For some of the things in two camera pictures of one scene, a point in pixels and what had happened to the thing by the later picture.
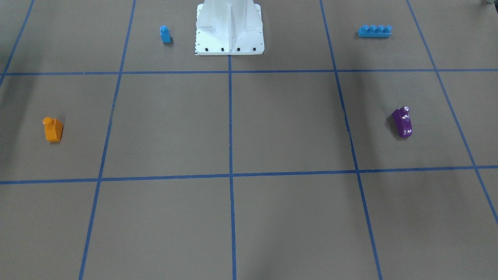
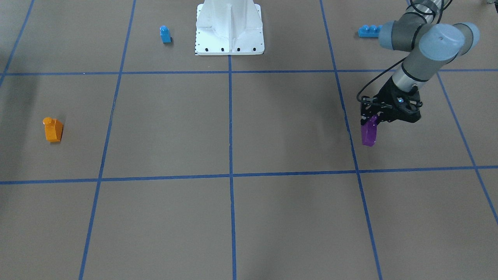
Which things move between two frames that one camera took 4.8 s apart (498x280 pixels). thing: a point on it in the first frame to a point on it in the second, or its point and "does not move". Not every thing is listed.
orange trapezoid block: x=53 y=129 does not move
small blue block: x=165 y=34 does not move
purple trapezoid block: x=402 y=120 to x=369 y=131
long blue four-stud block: x=373 y=31 does not move
